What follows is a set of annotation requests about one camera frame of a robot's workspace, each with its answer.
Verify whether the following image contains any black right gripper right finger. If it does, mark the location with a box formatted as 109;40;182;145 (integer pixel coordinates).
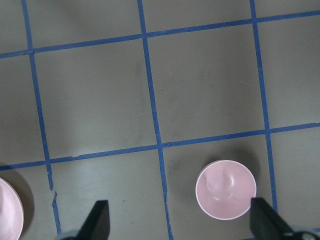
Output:
250;197;296;240

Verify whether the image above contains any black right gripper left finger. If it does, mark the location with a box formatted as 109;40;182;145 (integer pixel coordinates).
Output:
78;200;110;240

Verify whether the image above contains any small pink bowl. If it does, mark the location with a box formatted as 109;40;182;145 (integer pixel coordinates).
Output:
195;159;257;221

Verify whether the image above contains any pink plate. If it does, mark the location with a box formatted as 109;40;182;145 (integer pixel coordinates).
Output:
0;178;24;240

